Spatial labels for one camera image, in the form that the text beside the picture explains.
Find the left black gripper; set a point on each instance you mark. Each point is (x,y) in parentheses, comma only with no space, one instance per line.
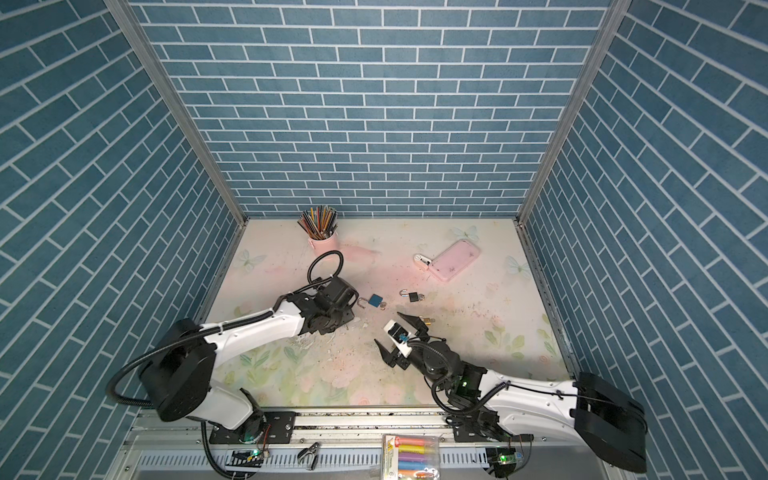
(349,314)

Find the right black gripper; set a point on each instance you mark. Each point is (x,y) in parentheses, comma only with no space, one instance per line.
(393,358)

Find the blue padlock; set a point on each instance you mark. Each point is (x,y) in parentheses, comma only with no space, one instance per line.
(374,301)

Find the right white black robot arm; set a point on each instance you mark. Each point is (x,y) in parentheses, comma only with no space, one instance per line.
(480,403)

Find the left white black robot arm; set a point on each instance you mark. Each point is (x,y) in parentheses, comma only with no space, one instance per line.
(175,378)

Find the small black padlock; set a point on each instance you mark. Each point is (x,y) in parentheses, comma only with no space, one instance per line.
(412,296)

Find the pink pencil cup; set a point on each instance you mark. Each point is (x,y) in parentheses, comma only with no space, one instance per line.
(322,246)

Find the coloured pencils bundle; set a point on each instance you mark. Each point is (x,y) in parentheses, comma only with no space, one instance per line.
(319,222)

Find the white small device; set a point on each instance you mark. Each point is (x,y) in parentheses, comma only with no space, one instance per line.
(422,261)

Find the pink case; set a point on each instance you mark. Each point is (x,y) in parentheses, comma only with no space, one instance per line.
(455,259)

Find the marker pack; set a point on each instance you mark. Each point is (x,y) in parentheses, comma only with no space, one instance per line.
(410,457)

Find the black metal clip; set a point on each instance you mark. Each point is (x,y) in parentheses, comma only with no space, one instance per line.
(309,456)

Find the right circuit board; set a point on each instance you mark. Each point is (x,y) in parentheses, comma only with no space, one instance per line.
(501,462)

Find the circuit board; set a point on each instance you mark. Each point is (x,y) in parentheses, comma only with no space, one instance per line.
(248,458)
(501,462)

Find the left circuit board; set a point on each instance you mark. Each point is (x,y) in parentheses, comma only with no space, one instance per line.
(248,458)

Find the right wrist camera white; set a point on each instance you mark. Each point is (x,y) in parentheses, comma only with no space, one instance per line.
(400,337)

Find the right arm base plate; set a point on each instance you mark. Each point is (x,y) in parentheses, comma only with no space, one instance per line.
(482,425)

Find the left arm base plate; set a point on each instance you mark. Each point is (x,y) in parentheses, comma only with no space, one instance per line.
(270,427)

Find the aluminium front rail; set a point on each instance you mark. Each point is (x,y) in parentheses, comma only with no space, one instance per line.
(351,440)

